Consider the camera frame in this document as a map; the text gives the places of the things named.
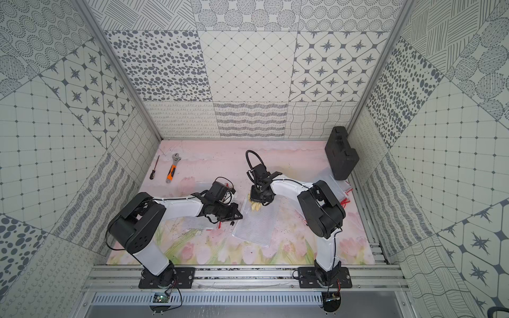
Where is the yellow microfiber cloth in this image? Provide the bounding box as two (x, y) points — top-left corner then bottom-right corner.
(249, 190), (263, 211)

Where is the clear mesh document bag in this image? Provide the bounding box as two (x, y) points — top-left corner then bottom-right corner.
(233, 196), (280, 247)
(318, 168), (353, 208)

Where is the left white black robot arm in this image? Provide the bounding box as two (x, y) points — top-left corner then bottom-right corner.
(106, 181), (243, 286)

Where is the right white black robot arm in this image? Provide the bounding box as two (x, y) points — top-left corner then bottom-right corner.
(245, 150), (346, 287)

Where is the dark slim screwdriver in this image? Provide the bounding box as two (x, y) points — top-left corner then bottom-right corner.
(149, 155), (160, 180)

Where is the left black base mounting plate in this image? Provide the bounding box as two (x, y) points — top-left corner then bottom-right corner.
(139, 266), (196, 290)

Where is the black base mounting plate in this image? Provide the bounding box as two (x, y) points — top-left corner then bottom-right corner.
(297, 267), (353, 289)
(139, 266), (196, 290)

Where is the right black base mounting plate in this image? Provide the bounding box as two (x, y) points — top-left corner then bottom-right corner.
(297, 267), (353, 289)

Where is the orange handled adjustable wrench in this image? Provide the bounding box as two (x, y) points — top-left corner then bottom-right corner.
(166, 153), (181, 184)

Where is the aluminium mounting rail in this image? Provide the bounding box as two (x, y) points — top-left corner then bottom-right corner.
(82, 264), (410, 292)

